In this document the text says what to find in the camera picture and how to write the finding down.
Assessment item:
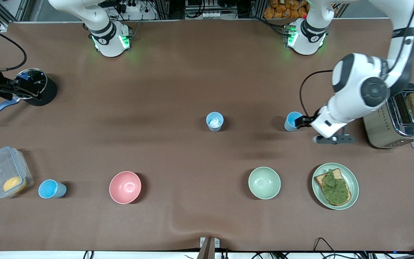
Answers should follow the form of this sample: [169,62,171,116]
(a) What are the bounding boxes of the pale green plate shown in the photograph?
[312,163,359,210]

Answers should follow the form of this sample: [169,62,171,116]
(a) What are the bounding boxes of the thin black floor cable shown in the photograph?
[313,237,337,256]

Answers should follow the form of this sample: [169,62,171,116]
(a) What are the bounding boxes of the yellow round food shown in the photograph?
[3,176,27,195]

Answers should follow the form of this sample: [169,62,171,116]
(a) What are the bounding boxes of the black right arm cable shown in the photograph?
[0,28,27,72]

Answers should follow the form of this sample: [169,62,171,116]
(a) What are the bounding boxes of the green lettuce leaf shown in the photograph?
[322,169,350,204]

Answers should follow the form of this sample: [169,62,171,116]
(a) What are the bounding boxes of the pale green bowl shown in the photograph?
[248,166,281,200]

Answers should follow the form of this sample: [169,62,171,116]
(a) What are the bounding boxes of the pink bowl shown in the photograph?
[109,171,142,204]

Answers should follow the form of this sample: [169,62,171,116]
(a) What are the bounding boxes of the white connector strip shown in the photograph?
[185,0,225,19]

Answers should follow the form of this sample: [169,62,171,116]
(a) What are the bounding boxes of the metal table bracket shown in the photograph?
[200,237,220,259]

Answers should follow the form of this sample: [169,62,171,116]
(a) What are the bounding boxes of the glass lid blue knob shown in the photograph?
[11,68,48,100]

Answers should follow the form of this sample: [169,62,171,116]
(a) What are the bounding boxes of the bag of orange buns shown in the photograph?
[263,0,310,19]

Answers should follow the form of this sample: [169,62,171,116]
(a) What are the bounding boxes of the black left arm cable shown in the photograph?
[299,0,414,119]

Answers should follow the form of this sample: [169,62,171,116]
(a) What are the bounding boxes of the beige chrome toaster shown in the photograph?
[363,83,414,149]

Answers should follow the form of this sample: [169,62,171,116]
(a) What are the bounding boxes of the white power strip with plugs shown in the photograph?
[115,0,144,13]

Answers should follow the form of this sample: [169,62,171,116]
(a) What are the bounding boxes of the blue cup with white filling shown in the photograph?
[206,112,225,132]

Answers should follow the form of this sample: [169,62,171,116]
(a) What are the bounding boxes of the toast slice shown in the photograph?
[314,168,352,206]

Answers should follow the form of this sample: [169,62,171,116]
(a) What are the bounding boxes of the black saucepan blue handle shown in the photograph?
[0,68,58,124]

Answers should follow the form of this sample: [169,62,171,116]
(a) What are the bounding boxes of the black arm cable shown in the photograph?
[0,28,27,72]
[299,0,414,119]

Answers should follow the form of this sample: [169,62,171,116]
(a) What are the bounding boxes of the aluminium frame profile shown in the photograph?
[0,0,28,31]

